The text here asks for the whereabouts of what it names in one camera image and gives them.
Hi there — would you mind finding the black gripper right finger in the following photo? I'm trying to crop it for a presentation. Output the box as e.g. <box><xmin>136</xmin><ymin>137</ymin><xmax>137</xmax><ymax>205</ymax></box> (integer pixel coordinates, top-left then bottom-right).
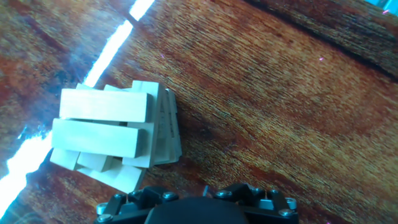
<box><xmin>203</xmin><ymin>182</ymin><xmax>299</xmax><ymax>224</ymax></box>

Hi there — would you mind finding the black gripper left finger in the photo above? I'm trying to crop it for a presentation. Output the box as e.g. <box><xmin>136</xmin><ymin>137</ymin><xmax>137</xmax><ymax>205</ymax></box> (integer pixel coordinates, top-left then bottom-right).
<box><xmin>94</xmin><ymin>185</ymin><xmax>180</xmax><ymax>224</ymax></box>

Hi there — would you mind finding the wooden Jenga block tower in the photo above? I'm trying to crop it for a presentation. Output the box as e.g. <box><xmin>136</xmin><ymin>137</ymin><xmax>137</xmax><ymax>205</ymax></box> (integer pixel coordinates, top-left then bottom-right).
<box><xmin>49</xmin><ymin>80</ymin><xmax>183</xmax><ymax>194</ymax></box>

